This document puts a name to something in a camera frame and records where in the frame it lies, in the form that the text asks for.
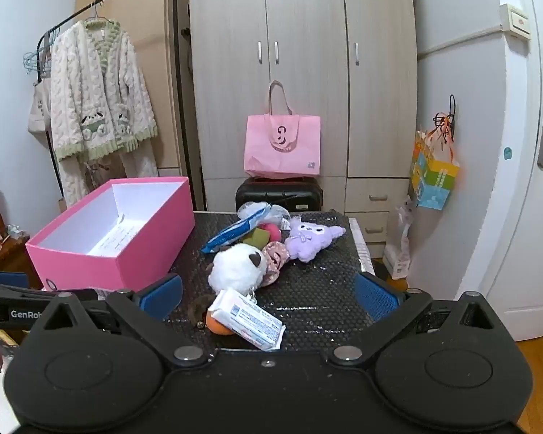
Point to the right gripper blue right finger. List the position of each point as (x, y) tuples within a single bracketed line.
[(375, 296)]

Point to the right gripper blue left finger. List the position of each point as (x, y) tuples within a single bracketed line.
[(161, 298)]

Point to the orange round object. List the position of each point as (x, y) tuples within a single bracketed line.
[(216, 327)]

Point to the white tissue pack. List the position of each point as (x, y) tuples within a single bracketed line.
[(246, 319)]

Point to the pink storage box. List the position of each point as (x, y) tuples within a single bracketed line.
[(59, 250)]

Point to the white fluffy plush ball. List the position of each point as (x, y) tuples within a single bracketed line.
[(241, 267)]

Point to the purple Kuromi plush toy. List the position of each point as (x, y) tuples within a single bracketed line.
[(306, 239)]

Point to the blue wet wipes pack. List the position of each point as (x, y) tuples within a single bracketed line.
[(229, 235)]

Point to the pink floral fabric scrunchie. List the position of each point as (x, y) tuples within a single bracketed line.
[(276, 255)]

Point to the green sponge block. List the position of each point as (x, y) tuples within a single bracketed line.
[(257, 238)]

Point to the pink fluffy pompom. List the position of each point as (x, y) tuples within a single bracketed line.
[(273, 230)]

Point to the white mesh bath pouf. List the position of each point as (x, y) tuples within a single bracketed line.
[(265, 213)]

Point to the wooden side table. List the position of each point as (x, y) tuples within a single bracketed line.
[(16, 267)]

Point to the printed paper sheet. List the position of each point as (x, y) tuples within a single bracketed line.
[(117, 238)]

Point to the black suitcase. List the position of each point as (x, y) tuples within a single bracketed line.
[(299, 194)]

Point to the colourful paper gift bag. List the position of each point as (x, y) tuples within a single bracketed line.
[(434, 164)]

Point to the pink tote bag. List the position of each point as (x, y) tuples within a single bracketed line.
[(282, 146)]

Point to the white canvas tote bag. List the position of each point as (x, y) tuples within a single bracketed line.
[(39, 119)]

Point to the white green knit cardigan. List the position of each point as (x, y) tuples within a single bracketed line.
[(100, 104)]

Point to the beige wardrobe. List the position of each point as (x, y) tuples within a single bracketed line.
[(353, 63)]

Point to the black clothes rack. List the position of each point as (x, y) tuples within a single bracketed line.
[(154, 28)]

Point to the white wall switch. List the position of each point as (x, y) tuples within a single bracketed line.
[(515, 22)]

